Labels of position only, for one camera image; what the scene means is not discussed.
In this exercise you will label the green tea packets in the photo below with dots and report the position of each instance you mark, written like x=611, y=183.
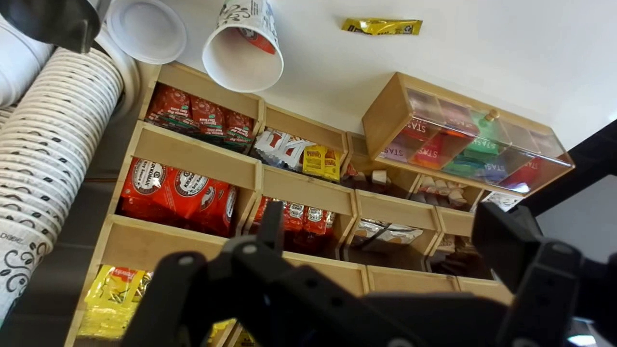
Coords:
x=478, y=150

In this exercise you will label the printed paper cup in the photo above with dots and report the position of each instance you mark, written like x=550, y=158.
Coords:
x=241, y=60

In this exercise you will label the white red packets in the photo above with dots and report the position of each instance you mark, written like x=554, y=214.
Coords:
x=280, y=148

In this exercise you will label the white sachets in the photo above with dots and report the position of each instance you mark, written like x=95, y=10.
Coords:
x=392, y=231

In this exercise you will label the creamer cups pile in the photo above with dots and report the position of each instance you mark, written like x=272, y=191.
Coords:
x=444, y=193

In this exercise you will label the yellow tea packets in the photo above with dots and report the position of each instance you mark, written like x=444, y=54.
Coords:
x=320, y=162

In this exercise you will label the wooden tray organizer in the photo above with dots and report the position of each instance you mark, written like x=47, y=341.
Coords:
x=193, y=156

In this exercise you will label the large red snack packets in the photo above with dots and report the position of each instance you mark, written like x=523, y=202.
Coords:
x=176, y=195

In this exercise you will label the stack of printed paper cups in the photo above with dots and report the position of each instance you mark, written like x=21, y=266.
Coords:
x=58, y=160

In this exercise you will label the yellow sachet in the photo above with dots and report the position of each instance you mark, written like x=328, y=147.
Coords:
x=382, y=25

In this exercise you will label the dark red tea packets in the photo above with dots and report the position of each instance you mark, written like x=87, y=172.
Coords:
x=527, y=175

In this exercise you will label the maroon tea packets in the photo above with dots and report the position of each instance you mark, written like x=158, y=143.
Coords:
x=401, y=145

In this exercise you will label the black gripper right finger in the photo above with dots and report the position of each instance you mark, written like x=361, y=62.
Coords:
x=546, y=289

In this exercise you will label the small red packets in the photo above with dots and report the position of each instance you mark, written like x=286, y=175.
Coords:
x=193, y=118

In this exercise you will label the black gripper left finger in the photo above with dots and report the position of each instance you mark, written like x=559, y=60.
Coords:
x=270, y=295

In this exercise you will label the wooden tea box clear lid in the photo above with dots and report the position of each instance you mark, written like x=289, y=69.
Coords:
x=392, y=108

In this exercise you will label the brown pods pile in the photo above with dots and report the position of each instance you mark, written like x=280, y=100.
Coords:
x=378, y=181

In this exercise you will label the metal milk pitcher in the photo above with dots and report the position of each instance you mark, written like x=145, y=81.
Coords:
x=50, y=21

